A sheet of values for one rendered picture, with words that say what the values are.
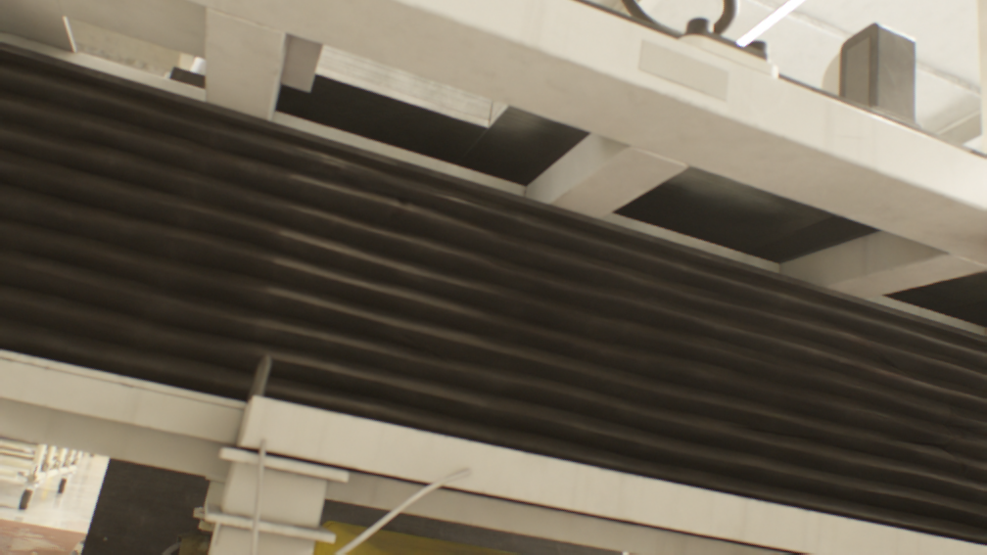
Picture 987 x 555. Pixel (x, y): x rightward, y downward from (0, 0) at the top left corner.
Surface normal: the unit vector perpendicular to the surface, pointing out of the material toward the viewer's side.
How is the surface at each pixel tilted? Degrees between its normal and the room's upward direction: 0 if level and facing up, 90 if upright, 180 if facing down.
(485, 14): 90
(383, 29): 180
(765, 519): 90
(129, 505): 90
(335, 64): 90
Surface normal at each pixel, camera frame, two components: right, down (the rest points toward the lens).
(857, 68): -0.94, -0.25
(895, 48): 0.31, -0.23
